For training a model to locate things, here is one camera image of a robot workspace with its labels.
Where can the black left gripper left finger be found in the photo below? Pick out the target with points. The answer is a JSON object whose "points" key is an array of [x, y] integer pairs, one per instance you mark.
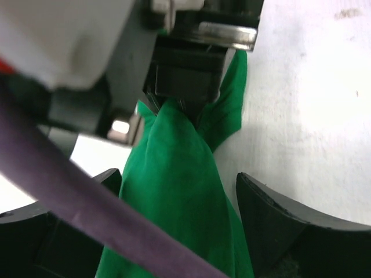
{"points": [[35, 243]]}

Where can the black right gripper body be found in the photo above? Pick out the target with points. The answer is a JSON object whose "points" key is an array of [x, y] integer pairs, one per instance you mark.
{"points": [[164, 52]]}

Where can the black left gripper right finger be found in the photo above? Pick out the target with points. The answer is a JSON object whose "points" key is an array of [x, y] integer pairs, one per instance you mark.
{"points": [[289, 239]]}

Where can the green t-shirt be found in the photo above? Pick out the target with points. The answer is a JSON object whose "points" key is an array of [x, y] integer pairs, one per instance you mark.
{"points": [[171, 176]]}

